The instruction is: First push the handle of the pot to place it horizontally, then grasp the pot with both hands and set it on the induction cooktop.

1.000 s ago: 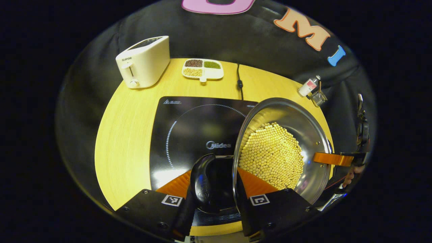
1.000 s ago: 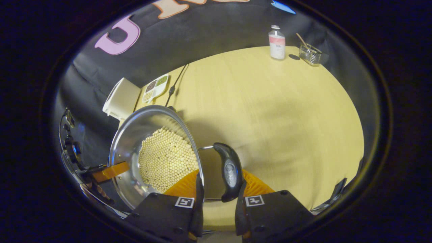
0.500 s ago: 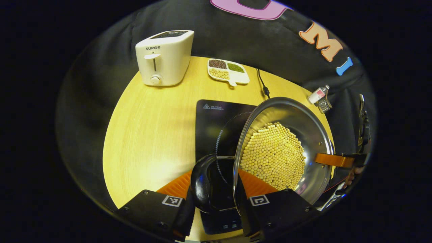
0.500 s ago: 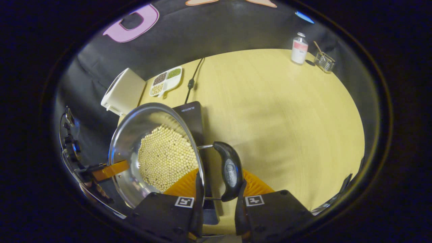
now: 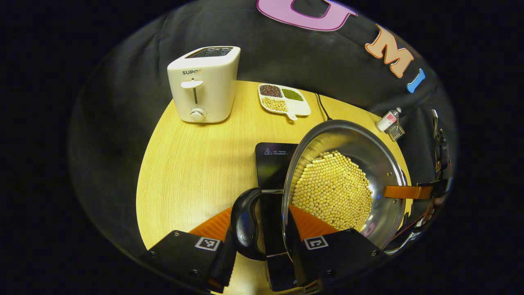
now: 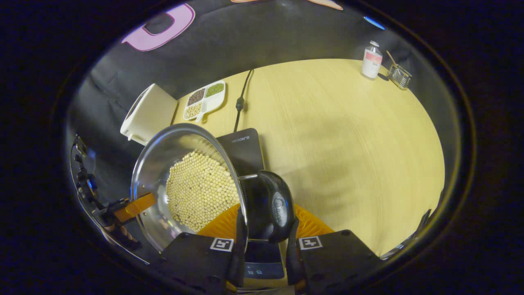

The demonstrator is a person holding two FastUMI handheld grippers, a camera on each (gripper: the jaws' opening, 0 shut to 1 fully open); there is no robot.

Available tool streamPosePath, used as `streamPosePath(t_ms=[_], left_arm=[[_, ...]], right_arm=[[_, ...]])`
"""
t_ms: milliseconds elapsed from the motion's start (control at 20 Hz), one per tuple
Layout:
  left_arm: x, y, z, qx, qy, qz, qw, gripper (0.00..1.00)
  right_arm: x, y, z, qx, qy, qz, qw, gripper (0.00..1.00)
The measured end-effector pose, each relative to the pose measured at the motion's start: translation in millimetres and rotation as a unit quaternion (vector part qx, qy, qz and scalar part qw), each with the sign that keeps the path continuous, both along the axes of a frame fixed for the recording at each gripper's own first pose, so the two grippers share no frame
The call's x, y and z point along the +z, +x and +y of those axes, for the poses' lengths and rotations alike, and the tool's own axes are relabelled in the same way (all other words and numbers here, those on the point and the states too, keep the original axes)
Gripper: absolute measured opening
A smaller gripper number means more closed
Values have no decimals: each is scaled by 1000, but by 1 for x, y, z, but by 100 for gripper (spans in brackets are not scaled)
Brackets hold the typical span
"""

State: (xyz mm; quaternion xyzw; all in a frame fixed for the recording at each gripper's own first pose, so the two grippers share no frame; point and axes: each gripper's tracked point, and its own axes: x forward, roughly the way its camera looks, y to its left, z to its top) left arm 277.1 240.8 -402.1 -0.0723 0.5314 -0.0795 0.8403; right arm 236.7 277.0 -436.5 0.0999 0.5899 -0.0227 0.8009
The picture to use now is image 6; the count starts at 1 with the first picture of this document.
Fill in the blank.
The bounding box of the white divided bean dish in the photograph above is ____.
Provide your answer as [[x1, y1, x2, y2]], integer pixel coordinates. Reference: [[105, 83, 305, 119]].
[[183, 80, 226, 123]]

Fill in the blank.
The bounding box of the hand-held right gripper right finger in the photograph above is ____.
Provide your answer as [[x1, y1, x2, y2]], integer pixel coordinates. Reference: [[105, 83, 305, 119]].
[[285, 204, 383, 293]]

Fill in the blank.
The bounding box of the black induction cooktop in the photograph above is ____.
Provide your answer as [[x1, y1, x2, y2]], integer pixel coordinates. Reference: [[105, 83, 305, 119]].
[[216, 128, 287, 280]]

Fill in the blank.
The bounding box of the black power cable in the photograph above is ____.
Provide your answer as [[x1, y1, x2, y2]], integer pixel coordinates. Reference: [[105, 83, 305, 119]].
[[233, 69, 254, 132]]

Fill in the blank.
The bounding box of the white boxy appliance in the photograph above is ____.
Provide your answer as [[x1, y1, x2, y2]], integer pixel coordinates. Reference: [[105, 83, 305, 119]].
[[120, 83, 178, 146]]

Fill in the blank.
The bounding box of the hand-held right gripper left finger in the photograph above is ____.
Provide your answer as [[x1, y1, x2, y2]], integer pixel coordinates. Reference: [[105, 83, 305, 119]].
[[158, 203, 249, 293]]

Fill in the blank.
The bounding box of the wire mesh holder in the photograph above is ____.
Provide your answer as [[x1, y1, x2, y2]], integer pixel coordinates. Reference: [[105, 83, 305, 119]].
[[387, 64, 413, 91]]

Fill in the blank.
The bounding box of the stainless steel pot black handle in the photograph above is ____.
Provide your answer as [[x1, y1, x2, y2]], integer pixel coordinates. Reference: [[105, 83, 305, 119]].
[[130, 123, 296, 252]]

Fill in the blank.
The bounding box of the pile of soybeans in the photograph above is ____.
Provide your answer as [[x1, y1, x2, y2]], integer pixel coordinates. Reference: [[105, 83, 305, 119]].
[[166, 150, 241, 233]]

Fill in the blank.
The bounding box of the small clear bottle pink label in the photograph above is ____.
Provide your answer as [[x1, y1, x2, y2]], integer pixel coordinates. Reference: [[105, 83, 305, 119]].
[[361, 40, 384, 79]]

